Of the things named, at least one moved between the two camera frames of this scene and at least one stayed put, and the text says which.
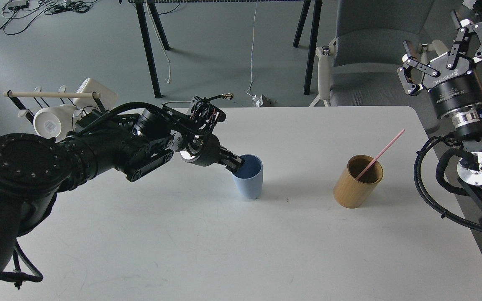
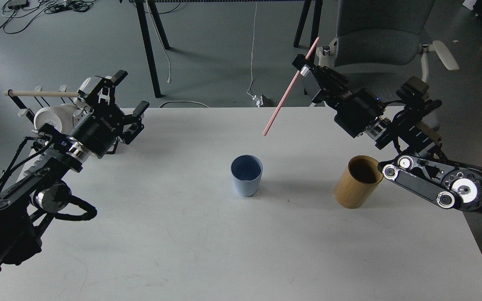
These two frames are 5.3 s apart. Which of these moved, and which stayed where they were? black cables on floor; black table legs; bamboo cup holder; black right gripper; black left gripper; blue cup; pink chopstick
Moved: black left gripper; black right gripper; pink chopstick
Stayed: black table legs; blue cup; black cables on floor; bamboo cup holder
